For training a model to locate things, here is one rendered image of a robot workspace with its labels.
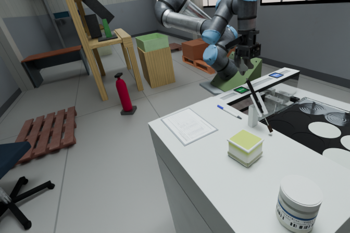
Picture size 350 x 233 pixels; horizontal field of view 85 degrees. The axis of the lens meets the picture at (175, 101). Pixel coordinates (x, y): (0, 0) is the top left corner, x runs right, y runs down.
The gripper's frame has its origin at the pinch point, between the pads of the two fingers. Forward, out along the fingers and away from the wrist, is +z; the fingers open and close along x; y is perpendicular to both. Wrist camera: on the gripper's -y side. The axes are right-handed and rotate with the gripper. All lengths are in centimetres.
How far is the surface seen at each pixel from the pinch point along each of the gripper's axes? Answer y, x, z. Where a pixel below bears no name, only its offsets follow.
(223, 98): -0.9, -11.1, 10.2
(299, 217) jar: 53, -41, 4
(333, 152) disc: 44.2, -4.3, 15.9
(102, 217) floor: -51, -92, 106
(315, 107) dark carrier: 26.5, 18.4, 16.0
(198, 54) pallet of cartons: -285, 168, 79
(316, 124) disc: 33.1, 6.7, 15.9
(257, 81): -1.3, 13.5, 9.8
